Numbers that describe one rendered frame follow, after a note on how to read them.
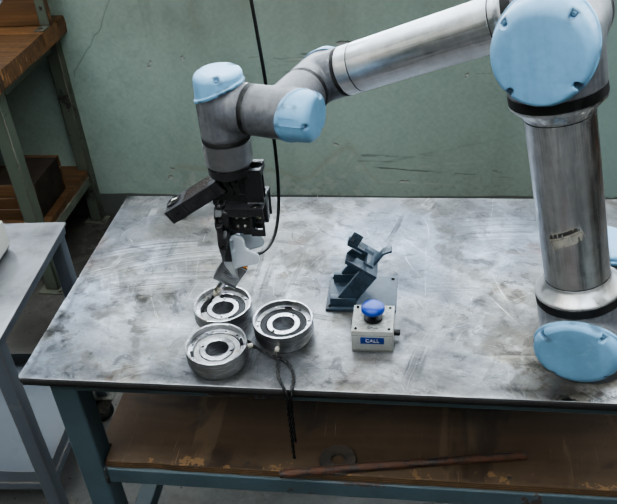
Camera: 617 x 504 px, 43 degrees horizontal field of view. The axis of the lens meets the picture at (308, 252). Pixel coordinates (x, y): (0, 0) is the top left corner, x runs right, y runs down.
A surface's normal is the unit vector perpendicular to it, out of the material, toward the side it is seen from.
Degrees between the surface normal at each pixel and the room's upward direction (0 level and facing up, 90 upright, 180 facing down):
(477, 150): 90
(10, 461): 0
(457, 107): 90
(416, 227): 0
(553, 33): 82
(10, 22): 90
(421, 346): 0
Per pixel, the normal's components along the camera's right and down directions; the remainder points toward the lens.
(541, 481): -0.07, -0.81
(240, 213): -0.11, 0.58
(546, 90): -0.45, 0.43
